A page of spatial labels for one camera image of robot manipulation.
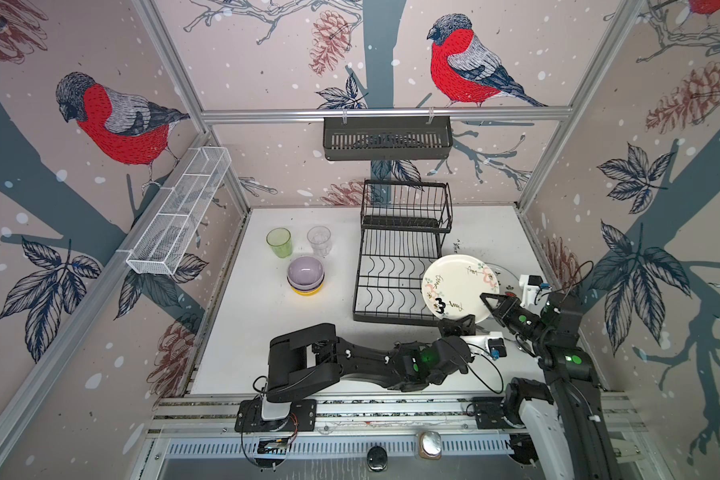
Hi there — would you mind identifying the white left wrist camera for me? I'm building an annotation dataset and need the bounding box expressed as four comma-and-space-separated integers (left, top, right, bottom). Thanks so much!
463, 332, 507, 360

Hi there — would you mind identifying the strawberry pattern plate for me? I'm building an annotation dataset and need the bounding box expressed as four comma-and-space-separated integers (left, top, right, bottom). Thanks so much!
488, 263, 519, 295

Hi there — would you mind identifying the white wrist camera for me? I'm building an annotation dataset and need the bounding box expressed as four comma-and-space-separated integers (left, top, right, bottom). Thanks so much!
463, 332, 507, 360
519, 274, 549, 308

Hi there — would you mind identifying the green glass cup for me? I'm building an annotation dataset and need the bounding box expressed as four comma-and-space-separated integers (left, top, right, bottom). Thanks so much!
266, 227, 293, 259

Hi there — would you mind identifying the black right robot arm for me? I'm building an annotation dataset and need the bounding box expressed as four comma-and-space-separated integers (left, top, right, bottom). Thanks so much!
480, 293, 623, 479

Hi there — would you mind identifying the clear glass cup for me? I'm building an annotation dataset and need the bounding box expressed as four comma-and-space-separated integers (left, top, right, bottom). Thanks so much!
307, 226, 332, 258

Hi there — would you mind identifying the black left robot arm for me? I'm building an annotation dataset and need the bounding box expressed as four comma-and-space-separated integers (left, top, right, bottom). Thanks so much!
261, 321, 472, 421

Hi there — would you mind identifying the white mesh wall shelf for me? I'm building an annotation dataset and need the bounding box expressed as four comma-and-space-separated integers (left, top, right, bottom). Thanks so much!
126, 146, 231, 275

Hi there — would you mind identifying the silver round button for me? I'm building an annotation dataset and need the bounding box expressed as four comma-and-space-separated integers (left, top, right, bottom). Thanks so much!
418, 431, 443, 460

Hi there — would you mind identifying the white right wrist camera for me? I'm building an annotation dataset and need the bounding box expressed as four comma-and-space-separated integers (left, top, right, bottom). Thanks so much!
519, 274, 549, 308

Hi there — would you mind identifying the black round knob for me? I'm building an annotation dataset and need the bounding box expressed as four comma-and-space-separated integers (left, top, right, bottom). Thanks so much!
366, 445, 389, 473

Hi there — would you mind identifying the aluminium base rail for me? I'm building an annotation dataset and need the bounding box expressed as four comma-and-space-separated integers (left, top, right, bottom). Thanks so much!
149, 392, 643, 460

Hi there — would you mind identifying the yellow bowl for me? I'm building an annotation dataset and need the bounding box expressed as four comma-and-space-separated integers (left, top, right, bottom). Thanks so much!
291, 284, 323, 296

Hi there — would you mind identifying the black hanging wall basket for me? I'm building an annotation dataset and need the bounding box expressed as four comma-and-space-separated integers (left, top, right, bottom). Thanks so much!
323, 116, 453, 161

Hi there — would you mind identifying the cream plate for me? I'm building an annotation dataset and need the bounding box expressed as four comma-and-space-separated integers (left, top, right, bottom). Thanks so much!
421, 254, 500, 322

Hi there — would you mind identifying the black two-tier dish rack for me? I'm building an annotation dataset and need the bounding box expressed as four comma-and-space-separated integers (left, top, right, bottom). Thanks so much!
353, 180, 453, 327

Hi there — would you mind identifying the lilac ceramic bowl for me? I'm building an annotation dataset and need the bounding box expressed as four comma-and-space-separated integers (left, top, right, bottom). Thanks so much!
287, 256, 325, 290

